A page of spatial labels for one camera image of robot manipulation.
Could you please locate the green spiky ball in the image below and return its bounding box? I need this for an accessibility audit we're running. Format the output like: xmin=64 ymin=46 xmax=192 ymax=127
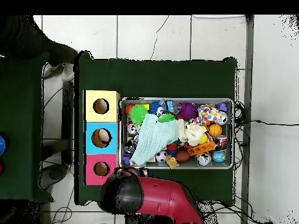
xmin=128 ymin=104 xmax=149 ymax=126
xmin=158 ymin=112 xmax=176 ymax=124

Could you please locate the purple spiky ball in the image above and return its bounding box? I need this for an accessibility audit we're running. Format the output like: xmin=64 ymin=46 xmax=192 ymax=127
xmin=179 ymin=102 xmax=199 ymax=120

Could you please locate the black upright panel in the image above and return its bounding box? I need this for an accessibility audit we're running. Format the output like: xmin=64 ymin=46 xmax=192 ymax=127
xmin=62 ymin=82 xmax=75 ymax=165

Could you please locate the mint green cloth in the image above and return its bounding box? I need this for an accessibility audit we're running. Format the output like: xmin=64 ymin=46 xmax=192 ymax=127
xmin=130 ymin=113 xmax=180 ymax=166

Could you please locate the cream cloth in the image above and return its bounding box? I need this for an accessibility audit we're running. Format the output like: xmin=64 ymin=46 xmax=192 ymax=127
xmin=177 ymin=118 xmax=206 ymax=147

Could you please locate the polka dot cloth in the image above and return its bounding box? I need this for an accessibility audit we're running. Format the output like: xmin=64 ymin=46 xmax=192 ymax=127
xmin=196 ymin=104 xmax=224 ymax=126

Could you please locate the small orange basketball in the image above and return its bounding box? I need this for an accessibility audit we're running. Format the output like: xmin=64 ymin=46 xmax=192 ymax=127
xmin=208 ymin=123 xmax=223 ymax=138

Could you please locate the orange plastic toy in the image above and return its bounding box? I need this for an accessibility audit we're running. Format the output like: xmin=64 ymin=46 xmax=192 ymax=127
xmin=187 ymin=141 xmax=217 ymax=157

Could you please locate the small brown football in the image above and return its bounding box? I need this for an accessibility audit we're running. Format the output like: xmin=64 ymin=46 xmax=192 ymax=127
xmin=175 ymin=149 xmax=192 ymax=163

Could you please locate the side table with green cloth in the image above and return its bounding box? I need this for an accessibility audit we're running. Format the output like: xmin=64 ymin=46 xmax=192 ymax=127
xmin=0 ymin=52 xmax=53 ymax=202

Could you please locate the person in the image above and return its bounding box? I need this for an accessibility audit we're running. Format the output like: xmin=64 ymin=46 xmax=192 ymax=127
xmin=0 ymin=15 xmax=79 ymax=82

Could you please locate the small soccer ball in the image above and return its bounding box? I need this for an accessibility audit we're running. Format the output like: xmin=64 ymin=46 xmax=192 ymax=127
xmin=155 ymin=150 xmax=169 ymax=164

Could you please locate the dark green tablecloth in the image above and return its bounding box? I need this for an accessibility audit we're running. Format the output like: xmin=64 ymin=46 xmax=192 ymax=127
xmin=74 ymin=50 xmax=239 ymax=206

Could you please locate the wooden box with three holes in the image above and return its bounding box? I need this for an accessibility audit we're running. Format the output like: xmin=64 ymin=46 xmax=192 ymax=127
xmin=83 ymin=89 xmax=121 ymax=186

